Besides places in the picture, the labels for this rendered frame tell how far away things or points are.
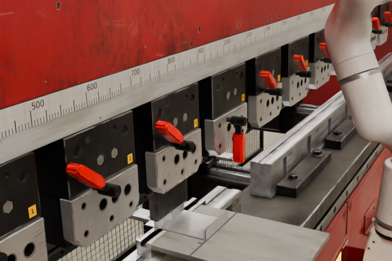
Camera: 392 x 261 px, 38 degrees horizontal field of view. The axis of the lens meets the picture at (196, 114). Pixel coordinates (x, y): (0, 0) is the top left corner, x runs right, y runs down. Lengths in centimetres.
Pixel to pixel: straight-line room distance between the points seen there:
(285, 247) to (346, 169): 72
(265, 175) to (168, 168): 53
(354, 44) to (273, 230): 44
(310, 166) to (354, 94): 42
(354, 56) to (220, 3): 32
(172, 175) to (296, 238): 24
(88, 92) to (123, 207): 20
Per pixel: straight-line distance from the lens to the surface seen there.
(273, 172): 145
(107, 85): 80
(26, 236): 72
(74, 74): 75
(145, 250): 103
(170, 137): 89
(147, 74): 87
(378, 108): 123
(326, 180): 159
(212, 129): 108
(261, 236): 103
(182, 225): 106
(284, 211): 141
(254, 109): 126
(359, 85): 122
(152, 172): 93
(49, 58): 71
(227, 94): 112
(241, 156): 113
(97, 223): 82
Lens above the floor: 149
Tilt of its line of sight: 16 degrees down
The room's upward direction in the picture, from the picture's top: 2 degrees counter-clockwise
